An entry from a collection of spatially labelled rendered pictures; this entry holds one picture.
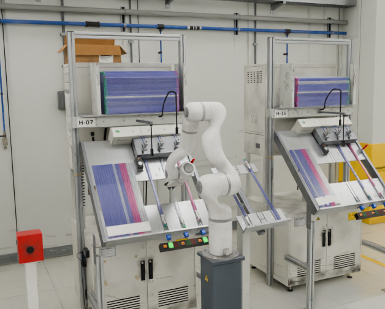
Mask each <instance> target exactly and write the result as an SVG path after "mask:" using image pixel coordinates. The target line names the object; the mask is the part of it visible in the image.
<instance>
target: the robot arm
mask: <svg viewBox="0 0 385 309"><path fill-rule="evenodd" d="M225 119H226V108H225V106H223V105H222V103H220V102H188V103H187V104H186V105H185V107H184V110H183V121H182V127H181V138H180V146H179V147H178V148H177V149H176V150H174V151H173V152H172V153H171V154H170V155H169V157H168V158H167V162H166V169H165V176H166V179H167V180H166V181H168V182H167V183H165V184H164V186H167V188H168V190H169V189H170V188H171V187H173V189H174V187H177V186H181V185H183V184H184V182H185V181H186V180H187V179H188V178H189V177H190V176H191V175H192V174H193V173H194V172H195V167H194V165H193V164H192V163H190V162H184V163H183V164H182V165H180V166H176V167H175V165H176V163H177V162H178V161H179V160H180V159H181V158H183V157H185V156H187V155H190V154H192V153H194V150H195V146H196V138H197V130H198V124H199V121H208V122H209V127H208V128H207V129H206V130H205V132H204V133H203V134H202V147H203V150H204V154H205V157H206V159H207V160H208V161H209V162H210V163H211V164H213V165H214V166H215V167H216V168H217V169H218V170H219V172H220V173H215V174H206V175H203V176H201V177H200V178H199V179H198V181H197V184H196V190H197V193H198V195H200V197H201V198H202V199H203V201H204V202H205V203H206V205H207V208H208V236H209V248H207V249H204V250H203V252H202V255H203V257H205V258H207V259H210V260H214V261H228V260H231V259H235V258H237V257H238V256H239V251H238V250H236V249H235V248H233V247H232V209H231V208H230V206H228V205H226V204H223V203H220V202H219V201H218V197H223V196H231V195H234V194H237V193H238V192H239V191H240V188H241V179H240V177H239V175H238V173H237V172H236V170H235V169H234V168H233V166H232V165H231V164H230V162H229V161H228V160H227V158H226V156H225V154H224V151H223V146H222V142H221V136H220V131H221V127H222V125H223V123H224V121H225Z"/></svg>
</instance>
